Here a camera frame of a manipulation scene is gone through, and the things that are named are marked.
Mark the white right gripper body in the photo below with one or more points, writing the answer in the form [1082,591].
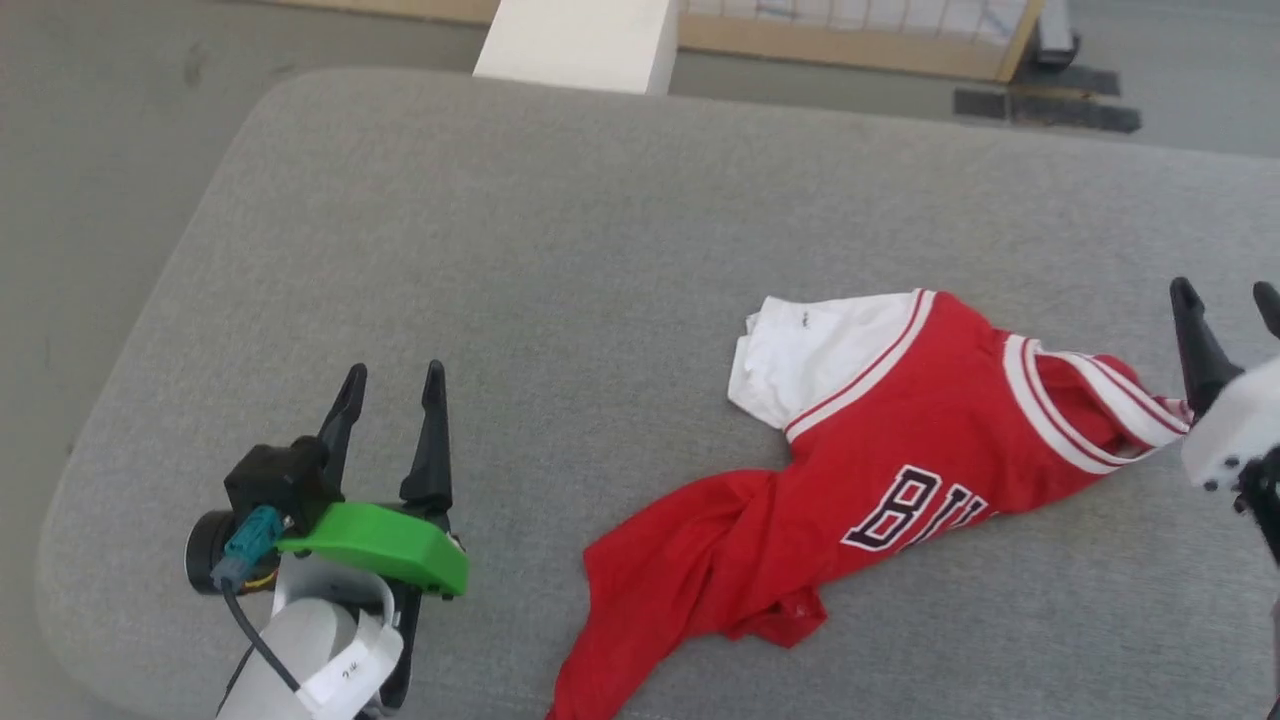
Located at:
[1240,430]

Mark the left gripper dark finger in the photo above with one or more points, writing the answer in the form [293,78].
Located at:
[345,420]
[430,450]

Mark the white box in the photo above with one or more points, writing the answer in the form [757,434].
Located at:
[580,45]

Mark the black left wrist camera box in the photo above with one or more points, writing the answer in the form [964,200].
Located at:
[275,480]

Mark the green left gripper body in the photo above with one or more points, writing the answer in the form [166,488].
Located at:
[390,545]

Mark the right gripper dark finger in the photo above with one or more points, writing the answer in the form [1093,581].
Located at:
[1270,305]
[1200,350]

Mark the black flat floor plate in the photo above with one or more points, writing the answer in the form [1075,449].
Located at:
[1060,110]

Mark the grey fabric sofa cushion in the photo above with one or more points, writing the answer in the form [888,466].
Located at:
[600,250]

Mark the grey metal leg with caster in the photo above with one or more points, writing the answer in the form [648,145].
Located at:
[1055,35]

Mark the red and white basketball jersey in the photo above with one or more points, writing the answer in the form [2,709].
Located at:
[900,430]

